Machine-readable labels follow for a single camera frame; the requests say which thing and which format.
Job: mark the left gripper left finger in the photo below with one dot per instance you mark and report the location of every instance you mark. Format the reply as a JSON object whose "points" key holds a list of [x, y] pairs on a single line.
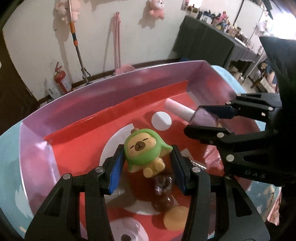
{"points": [[58, 218]]}

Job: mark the pink plush behind mop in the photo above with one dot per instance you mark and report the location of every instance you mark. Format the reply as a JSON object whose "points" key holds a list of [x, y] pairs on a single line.
{"points": [[68, 11]]}

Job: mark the pink white compact case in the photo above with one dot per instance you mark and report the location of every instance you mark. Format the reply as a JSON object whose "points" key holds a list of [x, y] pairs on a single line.
{"points": [[128, 229]]}

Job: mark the pink cardboard box tray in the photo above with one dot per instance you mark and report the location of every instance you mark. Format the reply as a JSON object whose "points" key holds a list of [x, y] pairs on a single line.
{"points": [[144, 127]]}

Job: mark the pink plush on wall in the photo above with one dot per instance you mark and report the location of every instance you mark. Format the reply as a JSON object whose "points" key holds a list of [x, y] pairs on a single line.
{"points": [[157, 9]]}

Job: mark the grey eyeshadow case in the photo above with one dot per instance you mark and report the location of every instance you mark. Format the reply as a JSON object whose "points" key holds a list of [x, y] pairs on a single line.
{"points": [[116, 188]]}

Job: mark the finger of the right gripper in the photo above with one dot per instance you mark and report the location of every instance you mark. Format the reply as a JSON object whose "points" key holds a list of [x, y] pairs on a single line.
{"points": [[248, 147], [256, 106]]}

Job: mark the mop handle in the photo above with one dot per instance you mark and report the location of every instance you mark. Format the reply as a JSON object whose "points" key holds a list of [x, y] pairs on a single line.
{"points": [[75, 42]]}

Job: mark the green capybara figurine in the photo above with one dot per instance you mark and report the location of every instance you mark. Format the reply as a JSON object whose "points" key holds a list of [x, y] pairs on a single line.
{"points": [[144, 151]]}

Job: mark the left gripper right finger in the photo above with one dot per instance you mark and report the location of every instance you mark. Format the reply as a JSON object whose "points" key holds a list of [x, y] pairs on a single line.
{"points": [[236, 215]]}

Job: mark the purple nail polish bottle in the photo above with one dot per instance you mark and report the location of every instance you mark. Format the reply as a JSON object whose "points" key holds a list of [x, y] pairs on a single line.
{"points": [[198, 117]]}

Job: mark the glitter clear jar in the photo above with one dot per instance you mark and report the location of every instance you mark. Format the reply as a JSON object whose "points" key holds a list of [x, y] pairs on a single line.
{"points": [[163, 199]]}

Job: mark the teal moon star blanket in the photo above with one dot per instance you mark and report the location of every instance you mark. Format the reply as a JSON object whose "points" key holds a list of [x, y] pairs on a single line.
{"points": [[16, 214]]}

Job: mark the red fire extinguisher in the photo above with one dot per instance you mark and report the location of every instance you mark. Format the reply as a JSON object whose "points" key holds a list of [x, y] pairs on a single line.
{"points": [[62, 80]]}

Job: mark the dark wooden door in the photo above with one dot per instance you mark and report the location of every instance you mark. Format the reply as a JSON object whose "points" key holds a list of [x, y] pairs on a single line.
{"points": [[16, 102]]}

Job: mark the orange soap dome front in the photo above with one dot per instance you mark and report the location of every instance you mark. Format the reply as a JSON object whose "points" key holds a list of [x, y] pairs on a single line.
{"points": [[175, 219]]}

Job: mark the dark cloth side table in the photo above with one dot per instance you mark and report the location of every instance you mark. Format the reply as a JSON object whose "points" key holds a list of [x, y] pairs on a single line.
{"points": [[197, 40]]}

